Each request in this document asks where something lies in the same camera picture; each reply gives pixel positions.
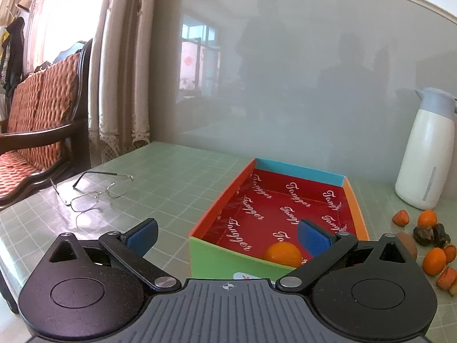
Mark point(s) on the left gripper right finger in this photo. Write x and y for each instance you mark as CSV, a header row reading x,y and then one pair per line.
x,y
327,250

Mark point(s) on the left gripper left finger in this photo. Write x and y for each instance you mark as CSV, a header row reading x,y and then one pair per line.
x,y
129,248

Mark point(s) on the dark wrinkled fruit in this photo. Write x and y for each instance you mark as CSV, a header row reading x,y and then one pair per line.
x,y
424,236
441,238

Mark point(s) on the orange tangerine in box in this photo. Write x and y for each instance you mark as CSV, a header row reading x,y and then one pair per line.
x,y
284,253

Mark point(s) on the colourful cardboard box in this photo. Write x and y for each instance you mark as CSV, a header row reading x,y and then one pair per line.
x,y
262,207

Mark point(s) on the brown egg-shaped fruit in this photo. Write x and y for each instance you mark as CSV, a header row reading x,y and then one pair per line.
x,y
409,243

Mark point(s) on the orange tangerine near jug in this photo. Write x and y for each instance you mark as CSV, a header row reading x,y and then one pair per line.
x,y
427,218

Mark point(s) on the orange tangerine front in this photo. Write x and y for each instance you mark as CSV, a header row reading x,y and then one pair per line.
x,y
434,262

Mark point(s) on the white grey thermos jug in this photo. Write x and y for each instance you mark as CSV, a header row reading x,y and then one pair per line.
x,y
428,154

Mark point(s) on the small orange fruit piece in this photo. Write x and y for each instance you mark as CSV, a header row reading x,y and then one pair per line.
x,y
450,252

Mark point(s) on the cut orange fruit piece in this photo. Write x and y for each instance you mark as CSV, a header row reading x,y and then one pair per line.
x,y
447,278

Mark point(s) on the tan nut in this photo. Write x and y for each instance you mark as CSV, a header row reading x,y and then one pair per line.
x,y
453,289

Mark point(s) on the wooden cushioned bench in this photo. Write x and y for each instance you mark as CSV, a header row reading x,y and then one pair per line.
x,y
45,138

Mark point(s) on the beige lace curtain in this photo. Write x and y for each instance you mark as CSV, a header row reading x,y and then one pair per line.
x,y
118,79

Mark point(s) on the hanging dark clothes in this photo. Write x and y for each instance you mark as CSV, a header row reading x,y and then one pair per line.
x,y
12,57

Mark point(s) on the straw hat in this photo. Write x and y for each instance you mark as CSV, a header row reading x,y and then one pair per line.
x,y
24,5

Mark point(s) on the wire-rimmed eyeglasses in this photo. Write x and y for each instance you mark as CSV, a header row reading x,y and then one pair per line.
x,y
87,200

